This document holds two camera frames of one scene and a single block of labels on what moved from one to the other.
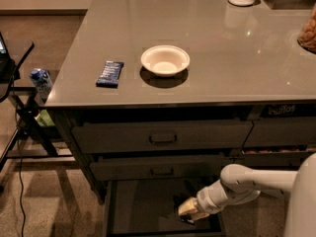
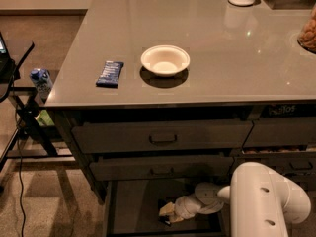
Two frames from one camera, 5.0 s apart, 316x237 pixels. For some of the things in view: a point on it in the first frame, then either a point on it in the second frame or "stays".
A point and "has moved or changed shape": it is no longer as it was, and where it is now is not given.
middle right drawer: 269,160 stays
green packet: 44,118 stays
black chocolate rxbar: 187,218 has moved or changed shape
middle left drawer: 159,168 stays
